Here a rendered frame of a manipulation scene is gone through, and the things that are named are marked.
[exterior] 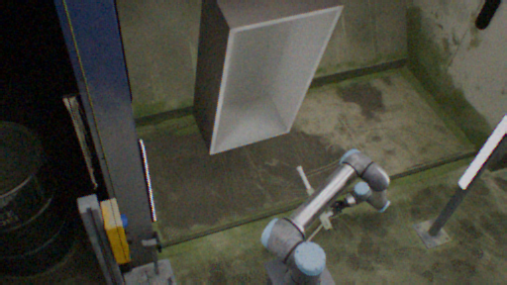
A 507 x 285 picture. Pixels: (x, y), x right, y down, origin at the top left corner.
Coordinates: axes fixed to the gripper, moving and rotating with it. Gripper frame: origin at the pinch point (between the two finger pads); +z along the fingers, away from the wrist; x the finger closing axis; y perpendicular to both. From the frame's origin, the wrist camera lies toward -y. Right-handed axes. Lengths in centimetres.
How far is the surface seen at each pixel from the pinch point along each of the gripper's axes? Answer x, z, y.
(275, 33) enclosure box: 95, -27, -75
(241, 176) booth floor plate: 56, 40, 13
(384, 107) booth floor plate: 79, -92, 80
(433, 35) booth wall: 109, -153, 60
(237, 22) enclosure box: 63, -8, -143
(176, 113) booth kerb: 130, 67, 8
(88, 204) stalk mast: -9, 61, -192
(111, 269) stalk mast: -18, 80, -153
